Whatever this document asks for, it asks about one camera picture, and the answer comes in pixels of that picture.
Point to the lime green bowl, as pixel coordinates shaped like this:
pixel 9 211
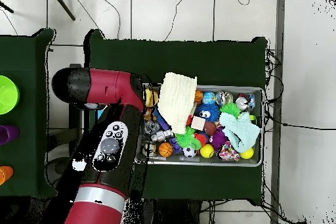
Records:
pixel 8 95

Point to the globe print ball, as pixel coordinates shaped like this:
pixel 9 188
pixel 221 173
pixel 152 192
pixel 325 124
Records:
pixel 208 98

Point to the purple cup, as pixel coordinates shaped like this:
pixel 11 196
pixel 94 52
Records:
pixel 8 134

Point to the orange cup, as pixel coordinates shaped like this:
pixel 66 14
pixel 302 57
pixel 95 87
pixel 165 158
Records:
pixel 5 175

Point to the yellow ball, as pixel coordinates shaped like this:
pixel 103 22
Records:
pixel 207 151

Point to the dark green side table cloth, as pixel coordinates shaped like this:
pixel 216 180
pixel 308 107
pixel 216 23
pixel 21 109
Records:
pixel 23 50

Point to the colourful patterned cloth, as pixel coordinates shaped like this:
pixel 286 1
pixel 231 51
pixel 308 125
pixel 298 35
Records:
pixel 228 153

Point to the black upright panel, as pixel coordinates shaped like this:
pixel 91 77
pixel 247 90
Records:
pixel 74 121

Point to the shallow mesh bin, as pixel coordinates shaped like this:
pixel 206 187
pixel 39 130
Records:
pixel 183 161

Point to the black tripod leg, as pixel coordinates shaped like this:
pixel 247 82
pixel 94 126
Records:
pixel 63 4
pixel 6 7

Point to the grey rounded stand base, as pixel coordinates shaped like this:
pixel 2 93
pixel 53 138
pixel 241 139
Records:
pixel 53 167

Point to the green spiky ball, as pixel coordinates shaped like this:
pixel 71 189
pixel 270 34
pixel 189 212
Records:
pixel 230 108

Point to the cream waffle cloth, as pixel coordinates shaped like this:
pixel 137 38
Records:
pixel 176 100

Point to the yellow plush duck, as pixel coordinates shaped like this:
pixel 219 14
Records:
pixel 151 98

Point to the blue spiky ball with eyes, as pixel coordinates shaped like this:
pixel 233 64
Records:
pixel 212 108

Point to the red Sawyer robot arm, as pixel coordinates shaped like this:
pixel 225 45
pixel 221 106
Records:
pixel 105 87

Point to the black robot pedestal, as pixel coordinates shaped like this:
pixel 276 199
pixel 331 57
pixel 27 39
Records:
pixel 170 213

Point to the orange basketball toy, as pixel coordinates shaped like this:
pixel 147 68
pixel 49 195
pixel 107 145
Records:
pixel 166 149

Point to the mint waffle cloth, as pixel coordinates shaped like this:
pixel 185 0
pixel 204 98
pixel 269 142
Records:
pixel 241 132

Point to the small soccer ball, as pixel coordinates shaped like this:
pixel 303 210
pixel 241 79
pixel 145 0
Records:
pixel 189 152

